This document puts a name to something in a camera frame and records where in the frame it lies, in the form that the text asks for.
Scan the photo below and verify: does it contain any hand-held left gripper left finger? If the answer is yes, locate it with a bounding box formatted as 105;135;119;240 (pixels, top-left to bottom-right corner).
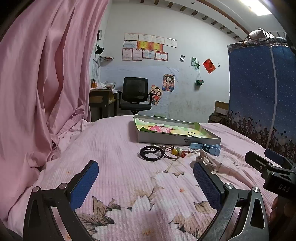
23;160;99;241

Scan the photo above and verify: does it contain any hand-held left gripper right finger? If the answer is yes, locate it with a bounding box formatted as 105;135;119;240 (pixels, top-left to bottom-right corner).
193;161;270;241

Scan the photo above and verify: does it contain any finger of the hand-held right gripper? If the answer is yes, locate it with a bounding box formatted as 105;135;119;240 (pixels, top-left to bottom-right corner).
245;151;270;174
265;148;286;164

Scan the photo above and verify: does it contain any beige claw hair clip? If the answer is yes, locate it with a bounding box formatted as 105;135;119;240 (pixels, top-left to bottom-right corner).
196;149;223;172

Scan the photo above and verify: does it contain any light blue watch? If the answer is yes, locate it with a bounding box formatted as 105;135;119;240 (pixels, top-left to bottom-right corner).
190;143;221;157

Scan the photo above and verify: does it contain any brown cord with orange bead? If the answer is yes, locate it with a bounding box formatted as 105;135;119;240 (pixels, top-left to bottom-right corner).
162;145;183;161

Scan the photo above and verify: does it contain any shallow grey cardboard box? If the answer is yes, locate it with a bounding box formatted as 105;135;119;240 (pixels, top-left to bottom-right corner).
133;114;222;145

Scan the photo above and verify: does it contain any black braided hair tie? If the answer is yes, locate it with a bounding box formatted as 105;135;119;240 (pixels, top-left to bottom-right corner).
140;146;165;161

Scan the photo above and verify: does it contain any person's right hand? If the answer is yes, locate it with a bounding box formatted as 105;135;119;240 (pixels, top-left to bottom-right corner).
269;197;281;223

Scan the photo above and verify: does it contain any pink floral bedspread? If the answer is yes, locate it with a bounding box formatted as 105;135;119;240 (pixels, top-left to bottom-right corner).
7;115;282;241

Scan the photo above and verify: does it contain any open cardboard box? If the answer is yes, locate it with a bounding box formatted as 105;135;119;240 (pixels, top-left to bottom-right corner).
214;100;230;116

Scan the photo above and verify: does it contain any blue fabric wardrobe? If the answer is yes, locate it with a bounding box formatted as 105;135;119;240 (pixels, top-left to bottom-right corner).
226;43;296;161

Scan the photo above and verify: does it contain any colourful painted paper lining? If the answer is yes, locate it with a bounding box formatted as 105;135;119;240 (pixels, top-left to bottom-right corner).
135;118;208;138

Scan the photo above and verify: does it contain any wooden desk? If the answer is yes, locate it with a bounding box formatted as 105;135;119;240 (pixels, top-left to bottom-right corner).
89;88;118;122

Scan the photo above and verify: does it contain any stack of books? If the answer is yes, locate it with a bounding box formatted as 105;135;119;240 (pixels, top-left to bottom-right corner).
91;79;118;90

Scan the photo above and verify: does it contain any black office chair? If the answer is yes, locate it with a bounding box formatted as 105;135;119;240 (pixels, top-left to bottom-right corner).
117;77;154;115

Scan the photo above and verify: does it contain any pink curtain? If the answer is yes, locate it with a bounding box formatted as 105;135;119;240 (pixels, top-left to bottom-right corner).
0;0;109;223

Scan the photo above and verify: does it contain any bag on wardrobe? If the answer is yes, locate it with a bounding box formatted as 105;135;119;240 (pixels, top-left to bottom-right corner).
242;28;288;46

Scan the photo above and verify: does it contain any ceiling light panel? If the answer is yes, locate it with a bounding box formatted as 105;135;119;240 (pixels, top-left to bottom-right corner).
253;0;275;16

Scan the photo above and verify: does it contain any cartoon couple wall poster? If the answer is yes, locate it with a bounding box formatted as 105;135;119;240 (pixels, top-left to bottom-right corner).
149;84;163;106

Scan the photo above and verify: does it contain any red paper wall decoration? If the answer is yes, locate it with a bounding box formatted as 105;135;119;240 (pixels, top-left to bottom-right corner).
203;58;216;75

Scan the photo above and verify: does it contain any cartoon boy wall poster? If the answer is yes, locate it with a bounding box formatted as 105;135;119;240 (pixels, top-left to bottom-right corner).
162;74;175;92

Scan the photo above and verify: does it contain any group of wall certificates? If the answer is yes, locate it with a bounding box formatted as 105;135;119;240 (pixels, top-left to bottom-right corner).
122;33;177;62

